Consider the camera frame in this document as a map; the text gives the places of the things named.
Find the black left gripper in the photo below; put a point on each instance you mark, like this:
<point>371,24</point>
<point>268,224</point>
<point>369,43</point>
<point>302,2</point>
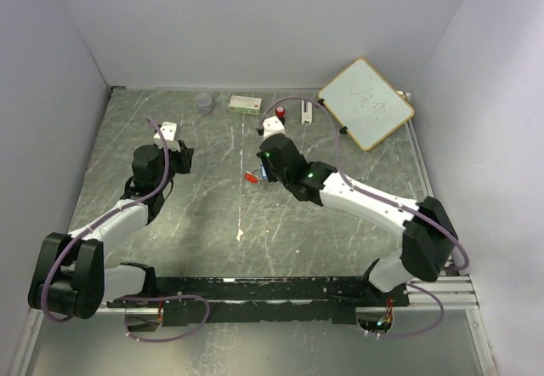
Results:
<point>184,157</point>

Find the red key tag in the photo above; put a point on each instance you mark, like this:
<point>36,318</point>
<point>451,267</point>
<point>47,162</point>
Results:
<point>251,178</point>

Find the red black stamp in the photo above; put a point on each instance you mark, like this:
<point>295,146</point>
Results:
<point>280,111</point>

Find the white stapler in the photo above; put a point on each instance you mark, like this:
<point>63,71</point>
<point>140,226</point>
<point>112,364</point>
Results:
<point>306,112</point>

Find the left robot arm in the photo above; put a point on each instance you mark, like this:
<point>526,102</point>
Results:
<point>70,278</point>

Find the clear jar of paperclips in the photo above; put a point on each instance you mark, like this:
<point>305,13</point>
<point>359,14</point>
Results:
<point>204,103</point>

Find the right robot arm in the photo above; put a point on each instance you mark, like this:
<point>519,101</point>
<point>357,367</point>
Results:
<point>425,231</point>

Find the yellow framed whiteboard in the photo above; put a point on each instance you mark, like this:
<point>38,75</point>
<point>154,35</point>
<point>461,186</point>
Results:
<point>366,104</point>

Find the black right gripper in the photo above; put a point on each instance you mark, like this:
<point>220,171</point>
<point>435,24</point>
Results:
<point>270,177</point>

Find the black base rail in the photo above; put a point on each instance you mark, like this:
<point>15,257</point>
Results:
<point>334,299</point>

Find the green white staple box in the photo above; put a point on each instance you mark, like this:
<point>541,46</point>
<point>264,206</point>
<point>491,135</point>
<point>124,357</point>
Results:
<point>245,105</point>

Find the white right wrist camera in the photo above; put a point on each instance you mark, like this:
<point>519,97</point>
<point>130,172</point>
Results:
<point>271,126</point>

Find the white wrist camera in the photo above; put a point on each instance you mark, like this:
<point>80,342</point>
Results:
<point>271,126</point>
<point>169,136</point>

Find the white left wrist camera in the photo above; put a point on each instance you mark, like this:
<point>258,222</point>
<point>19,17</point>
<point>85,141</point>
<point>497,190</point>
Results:
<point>169,136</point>

